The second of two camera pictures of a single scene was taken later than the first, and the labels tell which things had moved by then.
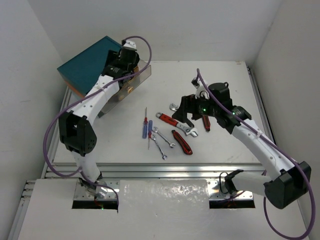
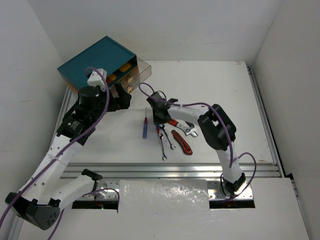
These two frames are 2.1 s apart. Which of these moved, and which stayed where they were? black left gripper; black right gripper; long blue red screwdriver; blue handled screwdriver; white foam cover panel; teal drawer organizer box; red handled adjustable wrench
Moved: black left gripper; long blue red screwdriver; black right gripper
Stayed: red handled adjustable wrench; blue handled screwdriver; teal drawer organizer box; white foam cover panel
